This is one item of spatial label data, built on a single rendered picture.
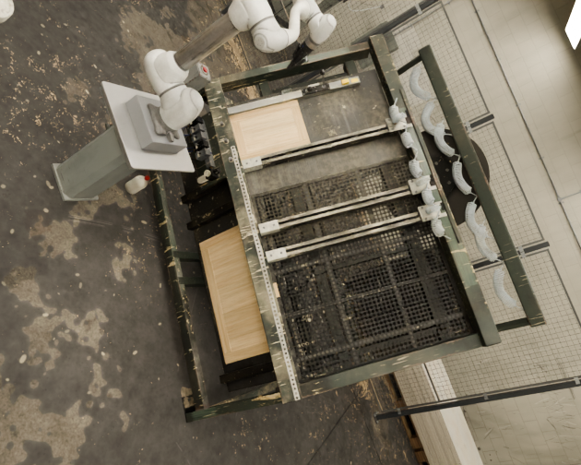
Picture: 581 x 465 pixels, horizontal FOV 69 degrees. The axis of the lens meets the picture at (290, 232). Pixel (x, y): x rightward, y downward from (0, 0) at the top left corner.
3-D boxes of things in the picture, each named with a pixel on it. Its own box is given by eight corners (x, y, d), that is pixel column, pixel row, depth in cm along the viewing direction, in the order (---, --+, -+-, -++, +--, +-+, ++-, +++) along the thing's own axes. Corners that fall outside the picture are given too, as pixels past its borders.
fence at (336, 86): (228, 111, 297) (227, 108, 293) (357, 79, 302) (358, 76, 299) (230, 117, 296) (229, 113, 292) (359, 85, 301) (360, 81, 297)
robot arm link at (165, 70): (153, 101, 225) (131, 62, 221) (171, 97, 239) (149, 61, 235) (268, 17, 190) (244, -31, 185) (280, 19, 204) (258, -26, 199)
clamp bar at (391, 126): (242, 162, 287) (237, 146, 264) (408, 120, 293) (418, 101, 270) (245, 175, 284) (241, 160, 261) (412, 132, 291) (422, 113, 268)
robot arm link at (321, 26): (326, 42, 252) (313, 24, 250) (342, 24, 239) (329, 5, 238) (315, 47, 245) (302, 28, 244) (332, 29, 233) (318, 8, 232)
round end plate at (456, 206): (367, 155, 348) (465, 108, 312) (369, 156, 353) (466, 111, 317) (398, 245, 328) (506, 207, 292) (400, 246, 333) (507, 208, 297)
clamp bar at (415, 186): (258, 224, 275) (254, 213, 252) (431, 179, 282) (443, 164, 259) (262, 239, 273) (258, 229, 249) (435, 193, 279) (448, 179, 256)
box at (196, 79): (176, 73, 284) (195, 59, 275) (189, 80, 294) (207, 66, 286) (180, 89, 281) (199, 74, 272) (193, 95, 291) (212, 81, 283)
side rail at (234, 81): (221, 86, 309) (219, 77, 299) (365, 51, 315) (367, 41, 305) (223, 92, 308) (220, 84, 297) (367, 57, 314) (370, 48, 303)
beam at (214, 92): (205, 89, 308) (202, 80, 298) (221, 85, 309) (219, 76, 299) (282, 402, 253) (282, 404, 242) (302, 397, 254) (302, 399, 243)
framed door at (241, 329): (200, 243, 320) (198, 243, 318) (257, 216, 295) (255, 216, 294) (227, 363, 298) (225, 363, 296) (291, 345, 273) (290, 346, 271)
